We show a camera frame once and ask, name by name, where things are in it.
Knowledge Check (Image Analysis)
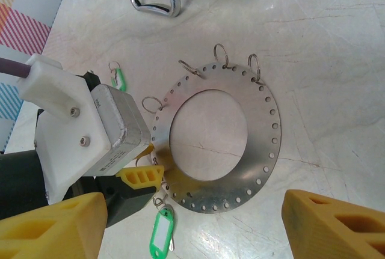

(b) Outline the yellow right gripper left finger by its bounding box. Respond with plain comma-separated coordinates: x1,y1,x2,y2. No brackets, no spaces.
0,192,108,259

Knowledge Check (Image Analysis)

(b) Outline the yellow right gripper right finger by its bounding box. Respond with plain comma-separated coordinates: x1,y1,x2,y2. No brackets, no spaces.
284,189,385,259

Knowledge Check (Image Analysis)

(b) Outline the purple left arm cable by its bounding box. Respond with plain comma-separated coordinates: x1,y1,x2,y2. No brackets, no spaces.
0,57,32,79

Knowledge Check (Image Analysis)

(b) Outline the small steel split ring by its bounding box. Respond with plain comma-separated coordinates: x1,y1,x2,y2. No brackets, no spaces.
141,96,165,113
247,53,262,84
213,43,230,69
177,59,205,79

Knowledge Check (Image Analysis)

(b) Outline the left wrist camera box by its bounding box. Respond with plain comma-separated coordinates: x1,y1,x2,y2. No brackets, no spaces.
16,53,152,206

